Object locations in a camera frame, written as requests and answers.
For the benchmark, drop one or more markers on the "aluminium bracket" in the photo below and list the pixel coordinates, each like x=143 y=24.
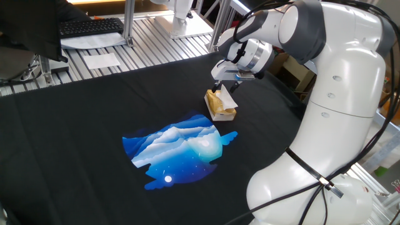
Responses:
x=46 y=70

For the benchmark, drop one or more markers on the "white paper stack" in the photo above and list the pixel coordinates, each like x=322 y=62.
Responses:
x=93 y=41

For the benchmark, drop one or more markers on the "aluminium post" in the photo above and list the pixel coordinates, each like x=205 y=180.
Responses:
x=220 y=22
x=128 y=18

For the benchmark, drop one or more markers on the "black monitor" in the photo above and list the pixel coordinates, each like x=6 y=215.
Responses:
x=31 y=28

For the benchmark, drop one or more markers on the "black keyboard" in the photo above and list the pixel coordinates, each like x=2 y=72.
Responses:
x=90 y=27

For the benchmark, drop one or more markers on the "black cloth with blue print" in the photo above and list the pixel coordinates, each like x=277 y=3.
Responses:
x=78 y=140

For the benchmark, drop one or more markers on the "white napkin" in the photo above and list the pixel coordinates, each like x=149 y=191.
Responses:
x=226 y=98

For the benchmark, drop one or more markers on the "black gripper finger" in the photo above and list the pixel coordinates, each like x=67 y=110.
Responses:
x=235 y=87
x=216 y=87

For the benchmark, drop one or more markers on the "white stand on plate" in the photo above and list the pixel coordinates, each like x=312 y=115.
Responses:
x=181 y=18

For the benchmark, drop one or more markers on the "gold tissue pack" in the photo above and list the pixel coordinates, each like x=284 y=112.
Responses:
x=215 y=107

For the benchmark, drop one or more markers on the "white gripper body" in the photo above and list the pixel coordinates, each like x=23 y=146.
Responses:
x=220 y=72

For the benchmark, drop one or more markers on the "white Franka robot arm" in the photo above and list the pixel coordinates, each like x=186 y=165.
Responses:
x=337 y=93

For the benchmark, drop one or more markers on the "small white paper sheet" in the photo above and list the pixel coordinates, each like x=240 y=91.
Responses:
x=101 y=61

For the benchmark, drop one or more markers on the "beige box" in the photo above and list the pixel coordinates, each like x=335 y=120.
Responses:
x=297 y=75

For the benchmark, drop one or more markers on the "silver blue wrist mount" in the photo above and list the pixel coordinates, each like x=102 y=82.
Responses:
x=243 y=75

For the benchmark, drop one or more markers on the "brown cardboard box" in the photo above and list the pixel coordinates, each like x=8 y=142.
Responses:
x=278 y=62

